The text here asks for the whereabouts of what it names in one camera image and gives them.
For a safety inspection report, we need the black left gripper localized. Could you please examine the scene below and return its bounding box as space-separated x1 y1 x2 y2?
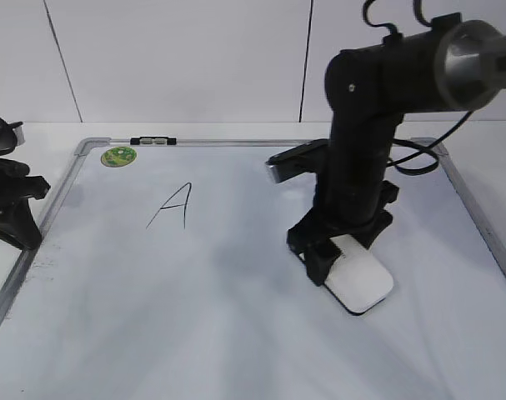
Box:
0 158 51 250

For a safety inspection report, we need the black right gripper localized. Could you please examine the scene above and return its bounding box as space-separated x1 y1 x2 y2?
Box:
287 180 399 287

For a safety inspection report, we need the white whiteboard eraser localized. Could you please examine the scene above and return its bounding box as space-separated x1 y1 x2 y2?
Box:
324 235 394 315

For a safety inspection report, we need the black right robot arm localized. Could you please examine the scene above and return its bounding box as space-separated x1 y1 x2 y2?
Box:
288 13 506 285

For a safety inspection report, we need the round green magnet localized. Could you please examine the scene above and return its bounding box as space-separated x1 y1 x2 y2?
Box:
100 147 137 168

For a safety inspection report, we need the black and silver board clip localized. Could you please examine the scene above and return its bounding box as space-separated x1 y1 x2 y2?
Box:
129 136 177 146

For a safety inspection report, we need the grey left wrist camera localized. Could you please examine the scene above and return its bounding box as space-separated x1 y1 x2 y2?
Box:
0 122 25 156

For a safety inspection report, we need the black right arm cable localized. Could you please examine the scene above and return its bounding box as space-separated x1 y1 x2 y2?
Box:
363 0 473 177

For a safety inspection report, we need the white whiteboard with grey frame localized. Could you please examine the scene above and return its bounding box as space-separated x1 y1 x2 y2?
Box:
0 145 506 399

